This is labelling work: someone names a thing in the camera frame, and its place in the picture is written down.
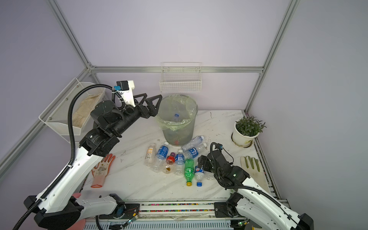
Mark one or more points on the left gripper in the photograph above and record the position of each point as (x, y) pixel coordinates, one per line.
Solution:
(152, 110)

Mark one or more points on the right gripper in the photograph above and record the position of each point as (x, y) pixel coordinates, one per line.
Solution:
(206, 161)

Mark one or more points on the clear blue cap bottle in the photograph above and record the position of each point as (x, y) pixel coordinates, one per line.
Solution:
(177, 120)

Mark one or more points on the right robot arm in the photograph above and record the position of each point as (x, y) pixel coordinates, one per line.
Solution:
(249, 199)

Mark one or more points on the clear bottle near bin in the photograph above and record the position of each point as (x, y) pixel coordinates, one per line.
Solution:
(193, 143)

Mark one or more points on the grey bin with green liner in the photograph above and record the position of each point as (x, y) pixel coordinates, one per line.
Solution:
(183, 105)

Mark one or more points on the blue label water bottle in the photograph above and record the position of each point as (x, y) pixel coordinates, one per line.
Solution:
(195, 151)

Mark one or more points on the pepsi bottle blue cap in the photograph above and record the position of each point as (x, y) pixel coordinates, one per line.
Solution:
(199, 174)

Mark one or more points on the green soda bottle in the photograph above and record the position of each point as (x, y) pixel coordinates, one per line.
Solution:
(189, 171)

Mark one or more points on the blue label bottle right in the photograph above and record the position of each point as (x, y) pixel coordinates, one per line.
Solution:
(209, 176)

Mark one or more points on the blue label bottle centre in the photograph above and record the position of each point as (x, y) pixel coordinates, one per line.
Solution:
(179, 163)

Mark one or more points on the red cap small bottle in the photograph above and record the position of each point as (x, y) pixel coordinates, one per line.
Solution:
(168, 165)

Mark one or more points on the blue label bottle left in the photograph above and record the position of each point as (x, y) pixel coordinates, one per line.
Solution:
(160, 157)

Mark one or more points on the white green work glove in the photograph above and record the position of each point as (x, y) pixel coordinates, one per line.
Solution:
(252, 166)

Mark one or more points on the beige label small bottle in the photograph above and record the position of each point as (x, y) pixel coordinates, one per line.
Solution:
(150, 154)

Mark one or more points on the potted green plant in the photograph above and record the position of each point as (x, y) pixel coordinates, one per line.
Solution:
(246, 130)

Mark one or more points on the beige cloth in shelf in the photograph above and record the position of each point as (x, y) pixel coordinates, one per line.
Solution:
(86, 106)

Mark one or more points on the orange work glove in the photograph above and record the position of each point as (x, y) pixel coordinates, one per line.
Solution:
(101, 171)

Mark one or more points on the white two-tier mesh shelf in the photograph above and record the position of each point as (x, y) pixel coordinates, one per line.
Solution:
(55, 116)

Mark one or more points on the pink watering can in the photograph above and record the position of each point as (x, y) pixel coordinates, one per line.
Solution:
(80, 224)

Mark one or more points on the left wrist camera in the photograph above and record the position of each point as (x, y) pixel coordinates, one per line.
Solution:
(124, 90)

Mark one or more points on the white wire wall basket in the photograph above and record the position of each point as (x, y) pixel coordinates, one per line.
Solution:
(181, 77)

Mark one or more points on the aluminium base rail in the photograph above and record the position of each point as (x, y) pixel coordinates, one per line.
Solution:
(179, 215)

